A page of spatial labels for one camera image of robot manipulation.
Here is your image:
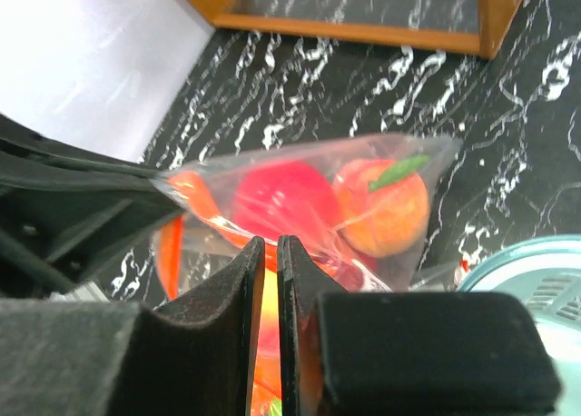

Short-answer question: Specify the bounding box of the small orange peach toy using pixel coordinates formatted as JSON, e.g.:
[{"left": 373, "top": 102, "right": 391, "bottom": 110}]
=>
[{"left": 332, "top": 159, "right": 430, "bottom": 259}]

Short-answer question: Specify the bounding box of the yellow orange peach toy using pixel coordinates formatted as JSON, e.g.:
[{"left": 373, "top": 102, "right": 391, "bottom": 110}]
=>
[{"left": 254, "top": 270, "right": 281, "bottom": 397}]

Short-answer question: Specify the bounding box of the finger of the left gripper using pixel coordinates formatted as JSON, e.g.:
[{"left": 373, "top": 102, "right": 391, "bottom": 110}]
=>
[{"left": 1, "top": 116, "right": 182, "bottom": 293}]

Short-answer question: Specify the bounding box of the light blue plastic basket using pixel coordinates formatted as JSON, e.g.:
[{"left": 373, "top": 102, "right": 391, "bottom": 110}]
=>
[{"left": 458, "top": 234, "right": 580, "bottom": 415}]

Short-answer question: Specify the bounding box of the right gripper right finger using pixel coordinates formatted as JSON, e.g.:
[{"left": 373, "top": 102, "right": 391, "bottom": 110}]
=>
[{"left": 277, "top": 235, "right": 561, "bottom": 415}]

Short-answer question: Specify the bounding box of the wooden shelf rack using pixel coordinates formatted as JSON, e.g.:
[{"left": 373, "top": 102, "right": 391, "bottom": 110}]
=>
[{"left": 186, "top": 0, "right": 523, "bottom": 60}]

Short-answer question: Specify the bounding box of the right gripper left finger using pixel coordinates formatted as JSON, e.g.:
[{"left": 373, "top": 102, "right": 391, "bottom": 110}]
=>
[{"left": 1, "top": 237, "right": 265, "bottom": 415}]

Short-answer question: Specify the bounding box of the green apple toy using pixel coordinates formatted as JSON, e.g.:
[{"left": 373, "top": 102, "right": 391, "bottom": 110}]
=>
[{"left": 266, "top": 398, "right": 282, "bottom": 416}]

